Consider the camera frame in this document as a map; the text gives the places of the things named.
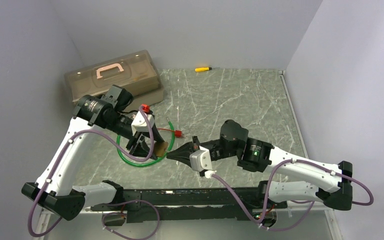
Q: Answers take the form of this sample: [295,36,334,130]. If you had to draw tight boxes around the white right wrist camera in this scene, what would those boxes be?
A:
[189,146,216,179]

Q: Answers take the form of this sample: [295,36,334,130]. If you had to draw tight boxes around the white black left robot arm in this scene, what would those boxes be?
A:
[21,85,168,221]

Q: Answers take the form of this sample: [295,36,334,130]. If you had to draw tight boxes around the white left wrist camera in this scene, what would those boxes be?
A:
[131,104,155,134]

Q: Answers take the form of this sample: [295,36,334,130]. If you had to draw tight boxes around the yellow handled screwdriver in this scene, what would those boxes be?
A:
[194,67,213,73]

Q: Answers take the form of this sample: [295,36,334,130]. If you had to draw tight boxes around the red cable padlock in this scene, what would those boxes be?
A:
[157,128,184,138]

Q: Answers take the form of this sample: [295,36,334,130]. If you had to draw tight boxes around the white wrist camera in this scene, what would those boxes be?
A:
[189,146,216,179]
[131,104,155,134]

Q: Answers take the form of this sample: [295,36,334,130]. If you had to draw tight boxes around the green cable lock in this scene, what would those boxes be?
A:
[117,119,176,168]

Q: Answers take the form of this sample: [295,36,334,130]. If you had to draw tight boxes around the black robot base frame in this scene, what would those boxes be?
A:
[95,185,289,226]

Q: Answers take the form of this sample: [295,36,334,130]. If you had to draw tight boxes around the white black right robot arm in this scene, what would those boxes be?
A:
[166,119,353,211]

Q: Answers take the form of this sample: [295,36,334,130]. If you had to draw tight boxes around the brown translucent toolbox pink handle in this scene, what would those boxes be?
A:
[64,50,164,110]

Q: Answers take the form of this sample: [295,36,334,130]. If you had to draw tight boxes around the brass padlock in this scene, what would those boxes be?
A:
[153,141,169,158]

